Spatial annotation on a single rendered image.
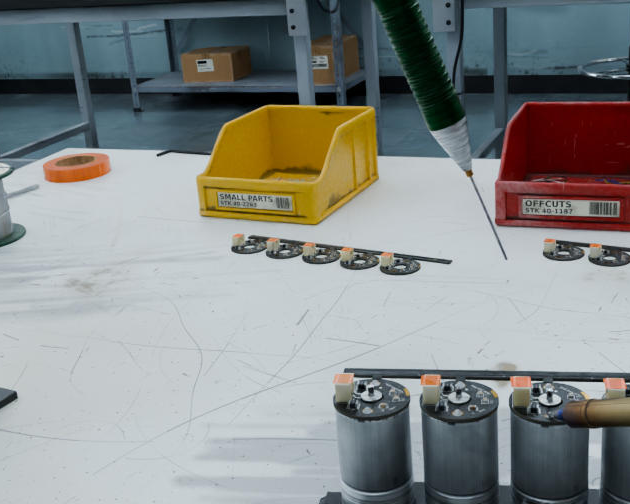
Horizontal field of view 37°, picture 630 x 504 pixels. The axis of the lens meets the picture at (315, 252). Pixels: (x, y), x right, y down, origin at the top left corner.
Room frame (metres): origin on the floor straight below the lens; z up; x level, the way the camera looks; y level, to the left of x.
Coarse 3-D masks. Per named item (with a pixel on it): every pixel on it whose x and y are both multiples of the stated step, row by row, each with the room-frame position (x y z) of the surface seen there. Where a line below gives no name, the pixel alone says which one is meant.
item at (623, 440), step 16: (608, 432) 0.25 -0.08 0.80; (624, 432) 0.25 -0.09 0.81; (608, 448) 0.25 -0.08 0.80; (624, 448) 0.25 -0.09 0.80; (608, 464) 0.25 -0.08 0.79; (624, 464) 0.25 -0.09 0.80; (608, 480) 0.25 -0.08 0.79; (624, 480) 0.25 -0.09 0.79; (608, 496) 0.25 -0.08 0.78; (624, 496) 0.25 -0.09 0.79
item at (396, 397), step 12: (360, 384) 0.28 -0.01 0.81; (384, 384) 0.28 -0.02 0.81; (396, 384) 0.28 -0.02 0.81; (360, 396) 0.27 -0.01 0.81; (384, 396) 0.27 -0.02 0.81; (396, 396) 0.27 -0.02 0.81; (408, 396) 0.27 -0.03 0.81; (336, 408) 0.27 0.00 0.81; (348, 408) 0.27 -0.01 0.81; (360, 408) 0.27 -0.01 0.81; (372, 408) 0.27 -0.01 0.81; (384, 408) 0.26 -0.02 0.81; (396, 408) 0.26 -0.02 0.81
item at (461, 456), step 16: (448, 400) 0.27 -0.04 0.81; (464, 400) 0.26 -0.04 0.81; (496, 416) 0.26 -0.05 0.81; (432, 432) 0.26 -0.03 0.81; (448, 432) 0.26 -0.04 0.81; (464, 432) 0.25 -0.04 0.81; (480, 432) 0.26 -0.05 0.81; (496, 432) 0.26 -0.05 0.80; (432, 448) 0.26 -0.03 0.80; (448, 448) 0.26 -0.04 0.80; (464, 448) 0.25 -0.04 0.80; (480, 448) 0.26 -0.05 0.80; (496, 448) 0.26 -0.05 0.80; (432, 464) 0.26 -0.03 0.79; (448, 464) 0.26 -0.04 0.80; (464, 464) 0.25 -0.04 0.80; (480, 464) 0.26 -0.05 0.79; (496, 464) 0.26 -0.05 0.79; (432, 480) 0.26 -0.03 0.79; (448, 480) 0.26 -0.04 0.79; (464, 480) 0.25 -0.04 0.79; (480, 480) 0.26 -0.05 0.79; (496, 480) 0.26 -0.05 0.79; (432, 496) 0.26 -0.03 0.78; (448, 496) 0.26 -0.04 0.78; (464, 496) 0.25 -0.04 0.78; (480, 496) 0.25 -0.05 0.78; (496, 496) 0.26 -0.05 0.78
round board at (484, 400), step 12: (444, 384) 0.27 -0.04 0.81; (468, 384) 0.28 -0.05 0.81; (480, 384) 0.27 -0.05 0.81; (420, 396) 0.27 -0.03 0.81; (480, 396) 0.27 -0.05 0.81; (492, 396) 0.27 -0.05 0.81; (432, 408) 0.26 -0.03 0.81; (444, 408) 0.26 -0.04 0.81; (456, 408) 0.26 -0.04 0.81; (468, 408) 0.26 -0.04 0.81; (480, 408) 0.26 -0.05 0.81; (492, 408) 0.26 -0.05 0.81; (444, 420) 0.26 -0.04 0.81; (456, 420) 0.25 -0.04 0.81; (468, 420) 0.25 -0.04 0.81
